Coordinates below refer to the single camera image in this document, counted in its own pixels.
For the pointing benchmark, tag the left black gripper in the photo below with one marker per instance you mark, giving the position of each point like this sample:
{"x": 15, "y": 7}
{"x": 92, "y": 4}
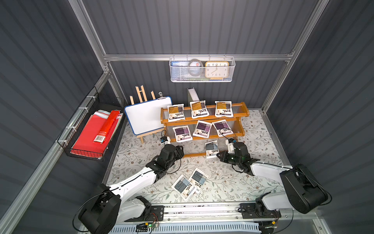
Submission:
{"x": 177, "y": 149}

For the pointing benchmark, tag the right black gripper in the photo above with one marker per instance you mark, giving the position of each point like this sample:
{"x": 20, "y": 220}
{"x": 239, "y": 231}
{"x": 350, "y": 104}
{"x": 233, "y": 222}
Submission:
{"x": 225, "y": 156}

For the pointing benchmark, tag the blue-grey coffee bag back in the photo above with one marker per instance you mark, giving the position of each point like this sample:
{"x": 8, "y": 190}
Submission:
{"x": 211, "y": 149}

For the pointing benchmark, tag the blue-grey coffee bag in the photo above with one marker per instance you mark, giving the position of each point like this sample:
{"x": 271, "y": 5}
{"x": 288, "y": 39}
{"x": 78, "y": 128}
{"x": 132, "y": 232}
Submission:
{"x": 184, "y": 188}
{"x": 198, "y": 178}
{"x": 211, "y": 149}

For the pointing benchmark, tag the purple coffee bag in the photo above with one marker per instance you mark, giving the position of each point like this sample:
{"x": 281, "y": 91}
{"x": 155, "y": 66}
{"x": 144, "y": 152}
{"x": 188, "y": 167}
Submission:
{"x": 202, "y": 129}
{"x": 182, "y": 133}
{"x": 222, "y": 128}

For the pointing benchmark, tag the orange wooden three-tier shelf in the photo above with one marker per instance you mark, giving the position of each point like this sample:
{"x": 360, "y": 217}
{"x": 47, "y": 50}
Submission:
{"x": 235, "y": 123}

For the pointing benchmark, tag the blue-grey coffee bag front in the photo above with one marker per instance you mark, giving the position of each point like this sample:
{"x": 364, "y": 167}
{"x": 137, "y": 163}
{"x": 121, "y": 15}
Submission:
{"x": 184, "y": 188}

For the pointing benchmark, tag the yellow coffee bag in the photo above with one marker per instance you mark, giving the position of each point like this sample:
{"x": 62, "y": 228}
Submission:
{"x": 223, "y": 109}
{"x": 176, "y": 112}
{"x": 199, "y": 109}

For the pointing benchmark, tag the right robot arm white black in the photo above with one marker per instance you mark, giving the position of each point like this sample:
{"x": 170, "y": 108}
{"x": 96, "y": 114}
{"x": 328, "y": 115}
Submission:
{"x": 302, "y": 192}

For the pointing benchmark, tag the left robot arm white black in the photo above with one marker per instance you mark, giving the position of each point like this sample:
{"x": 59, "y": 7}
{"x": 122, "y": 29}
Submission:
{"x": 110, "y": 206}

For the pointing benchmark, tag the wooden easel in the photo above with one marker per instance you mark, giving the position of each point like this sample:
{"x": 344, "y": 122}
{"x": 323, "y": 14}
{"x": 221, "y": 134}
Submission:
{"x": 142, "y": 96}

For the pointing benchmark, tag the red long box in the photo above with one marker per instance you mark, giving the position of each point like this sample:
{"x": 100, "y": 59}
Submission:
{"x": 104, "y": 131}

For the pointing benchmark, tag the yellow square clock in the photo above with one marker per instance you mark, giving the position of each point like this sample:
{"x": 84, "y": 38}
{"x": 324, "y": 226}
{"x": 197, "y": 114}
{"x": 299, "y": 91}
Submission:
{"x": 216, "y": 70}

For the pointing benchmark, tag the red folder stack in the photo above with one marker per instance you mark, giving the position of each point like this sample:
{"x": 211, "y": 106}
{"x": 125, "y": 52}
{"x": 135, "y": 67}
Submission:
{"x": 85, "y": 145}

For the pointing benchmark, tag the round tape roll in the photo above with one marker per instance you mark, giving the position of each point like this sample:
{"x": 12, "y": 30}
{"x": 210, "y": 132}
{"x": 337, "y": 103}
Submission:
{"x": 194, "y": 67}

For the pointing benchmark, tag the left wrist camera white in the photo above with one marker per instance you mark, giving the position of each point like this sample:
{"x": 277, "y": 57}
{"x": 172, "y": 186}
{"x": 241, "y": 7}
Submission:
{"x": 165, "y": 140}

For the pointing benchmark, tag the white whiteboard blue frame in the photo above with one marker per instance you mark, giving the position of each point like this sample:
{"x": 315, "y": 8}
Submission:
{"x": 146, "y": 116}

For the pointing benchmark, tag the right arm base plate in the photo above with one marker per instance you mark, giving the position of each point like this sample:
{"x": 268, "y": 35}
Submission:
{"x": 255, "y": 210}

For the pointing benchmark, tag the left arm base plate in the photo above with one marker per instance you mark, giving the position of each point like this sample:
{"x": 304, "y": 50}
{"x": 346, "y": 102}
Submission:
{"x": 152, "y": 213}

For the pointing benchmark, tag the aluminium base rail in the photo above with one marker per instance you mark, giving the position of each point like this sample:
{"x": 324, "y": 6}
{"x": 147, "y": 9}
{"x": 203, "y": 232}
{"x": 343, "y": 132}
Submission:
{"x": 195, "y": 212}

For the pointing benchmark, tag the white wire wall basket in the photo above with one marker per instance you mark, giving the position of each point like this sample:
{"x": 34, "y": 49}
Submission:
{"x": 181, "y": 74}

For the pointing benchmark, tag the black wire side basket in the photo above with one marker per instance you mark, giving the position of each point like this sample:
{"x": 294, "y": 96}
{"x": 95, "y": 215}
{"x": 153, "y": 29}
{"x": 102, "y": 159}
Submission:
{"x": 95, "y": 102}

